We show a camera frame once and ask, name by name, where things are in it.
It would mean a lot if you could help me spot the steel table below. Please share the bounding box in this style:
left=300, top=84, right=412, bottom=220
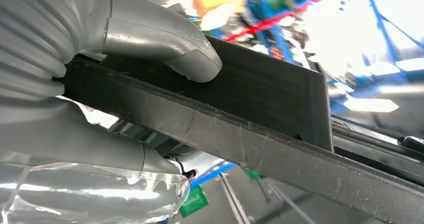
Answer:
left=216, top=172, right=316, bottom=224

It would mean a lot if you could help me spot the blue red warehouse rack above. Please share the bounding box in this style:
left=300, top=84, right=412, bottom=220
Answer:
left=198, top=0, right=424, bottom=84

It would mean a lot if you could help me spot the green crate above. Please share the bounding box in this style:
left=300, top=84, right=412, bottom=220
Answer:
left=178, top=185, right=210, bottom=218

